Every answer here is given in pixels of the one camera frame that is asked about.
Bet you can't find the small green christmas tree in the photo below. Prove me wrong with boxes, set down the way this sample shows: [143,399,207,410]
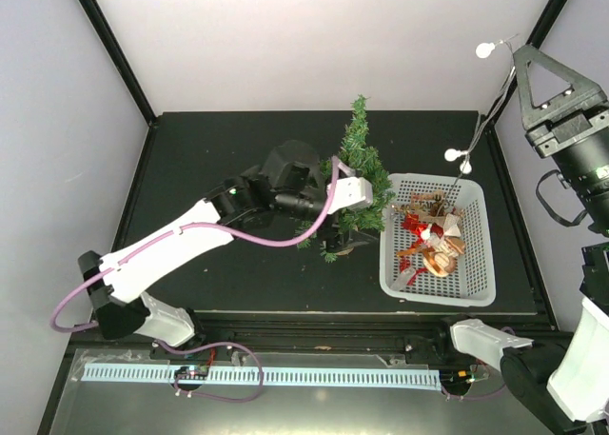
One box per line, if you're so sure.
[297,95,393,263]

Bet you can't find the white bulb string lights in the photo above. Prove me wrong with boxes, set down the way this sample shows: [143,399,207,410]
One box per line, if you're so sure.
[441,34,517,208]

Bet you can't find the white perforated plastic basket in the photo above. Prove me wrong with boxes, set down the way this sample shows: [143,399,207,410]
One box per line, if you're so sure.
[380,173,496,307]

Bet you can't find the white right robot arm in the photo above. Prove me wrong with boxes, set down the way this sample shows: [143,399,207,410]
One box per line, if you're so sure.
[432,45,608,434]

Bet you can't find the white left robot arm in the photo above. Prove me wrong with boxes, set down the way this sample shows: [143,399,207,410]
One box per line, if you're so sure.
[78,140,379,358]

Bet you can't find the red bow ornament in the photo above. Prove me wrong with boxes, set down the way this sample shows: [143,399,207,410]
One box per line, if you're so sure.
[401,213,429,238]

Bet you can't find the wooden letters ornament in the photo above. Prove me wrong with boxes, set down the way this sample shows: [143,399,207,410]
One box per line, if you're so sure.
[393,190,455,218]

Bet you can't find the wooden round ornament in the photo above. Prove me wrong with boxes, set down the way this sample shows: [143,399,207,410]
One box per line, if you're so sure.
[422,248,458,278]

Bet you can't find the right circuit board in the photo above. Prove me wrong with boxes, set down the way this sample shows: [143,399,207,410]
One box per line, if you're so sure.
[440,365,489,385]

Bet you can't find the circuit board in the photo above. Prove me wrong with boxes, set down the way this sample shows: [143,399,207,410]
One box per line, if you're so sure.
[440,365,489,385]
[174,366,208,380]

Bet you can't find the left circuit board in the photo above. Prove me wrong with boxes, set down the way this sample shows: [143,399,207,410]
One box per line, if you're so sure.
[174,366,208,380]

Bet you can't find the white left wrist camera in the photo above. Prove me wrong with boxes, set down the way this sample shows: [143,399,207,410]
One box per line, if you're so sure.
[326,156,374,214]

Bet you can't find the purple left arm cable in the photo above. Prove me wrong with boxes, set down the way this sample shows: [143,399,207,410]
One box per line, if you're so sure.
[49,156,344,334]

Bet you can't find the right black frame post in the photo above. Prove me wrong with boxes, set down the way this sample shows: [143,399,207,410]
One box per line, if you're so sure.
[484,0,582,128]

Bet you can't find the black frame post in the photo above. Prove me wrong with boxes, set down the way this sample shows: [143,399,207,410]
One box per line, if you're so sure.
[484,0,582,128]
[78,0,157,126]

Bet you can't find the white slotted cable duct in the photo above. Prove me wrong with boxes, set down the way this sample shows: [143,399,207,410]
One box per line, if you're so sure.
[81,364,442,391]

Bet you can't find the left black frame post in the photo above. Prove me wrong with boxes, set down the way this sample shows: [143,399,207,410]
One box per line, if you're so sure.
[78,0,157,126]

